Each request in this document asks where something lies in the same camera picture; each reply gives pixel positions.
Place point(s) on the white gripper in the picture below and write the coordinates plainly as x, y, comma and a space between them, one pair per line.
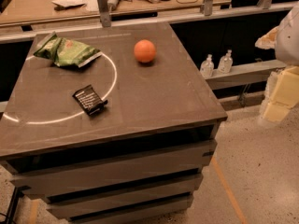
288, 42

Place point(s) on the metal railing frame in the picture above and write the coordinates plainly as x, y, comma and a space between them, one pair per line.
13, 34

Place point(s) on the grey drawer cabinet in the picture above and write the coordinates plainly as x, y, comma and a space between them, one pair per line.
141, 156

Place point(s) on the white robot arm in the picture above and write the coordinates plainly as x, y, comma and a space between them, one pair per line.
286, 51

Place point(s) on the green jalapeno chip bag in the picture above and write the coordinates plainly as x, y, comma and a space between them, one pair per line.
66, 52

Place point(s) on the orange ball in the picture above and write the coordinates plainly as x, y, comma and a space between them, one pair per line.
144, 51

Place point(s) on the wooden background desk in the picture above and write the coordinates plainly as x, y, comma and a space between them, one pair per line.
93, 6

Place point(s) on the white paper sheet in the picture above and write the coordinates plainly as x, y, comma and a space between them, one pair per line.
69, 3

